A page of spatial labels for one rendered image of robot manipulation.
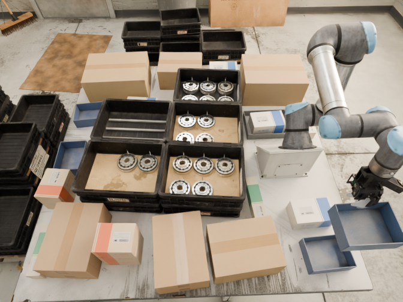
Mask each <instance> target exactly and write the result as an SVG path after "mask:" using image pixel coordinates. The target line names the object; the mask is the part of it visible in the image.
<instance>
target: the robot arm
mask: <svg viewBox="0 0 403 302"><path fill-rule="evenodd" d="M376 43H377V31H376V28H375V26H374V24H373V23H372V22H361V21H359V22H352V23H339V24H330V25H326V26H324V27H322V28H320V29H319V30H318V31H317V32H316V33H315V34H314V35H313V36H312V37H311V39H310V41H309V43H308V46H307V50H306V57H307V60H308V63H309V64H310V65H312V69H313V72H314V77H315V82H316V85H317V89H318V94H319V99H318V100H317V102H316V104H310V103H309V101H305V102H299V103H295V104H289V105H287V106H286V107H285V136H284V139H283V142H282V147H283V148H289V149H304V148H310V147H313V143H312V140H311V136H310V134H309V127H310V126H318V127H319V133H320V136H321V137H322V138H324V139H335V140H337V139H342V138H371V137H373V138H374V139H375V141H376V142H377V144H378V145H379V149H378V150H377V152H376V153H375V155H374V156H373V158H372V159H371V160H370V162H369V165H368V166H361V168H360V170H359V171H358V172H357V174H351V176H350V178H349V179H348V180H347V182H346V183H350V185H351V186H352V188H351V189H352V192H349V193H348V194H347V196H348V197H352V198H354V200H355V202H353V203H351V205H352V206H356V208H357V209H364V208H367V207H371V206H375V205H376V204H377V203H378V202H379V200H380V199H381V196H382V195H383V192H384V188H383V186H385V187H387V188H389V189H391V190H393V191H395V192H397V193H398V194H400V193H401V192H403V183H402V182H401V181H400V180H399V179H397V178H395V177H394V175H395V174H396V173H397V172H398V170H399V169H400V168H401V167H402V166H403V126H401V125H400V124H399V122H398V121H397V120H396V117H395V115H394V114H393V113H392V112H391V111H390V110H389V109H388V108H387V107H385V106H376V107H374V108H370V109H369V110H368V111H367V112H366V113H365V114H350V111H349V108H348V105H347V101H346V98H345V95H344V92H345V89H346V87H347V85H348V82H349V80H350V77H351V75H352V73H353V70H354V67H355V66H356V64H359V63H360V62H361V61H362V59H363V57H364V55H365V54H367V55H368V54H370V53H372V52H373V51H374V49H375V46H376ZM351 177H353V178H354V180H353V181H349V180H350V179H351Z"/></svg>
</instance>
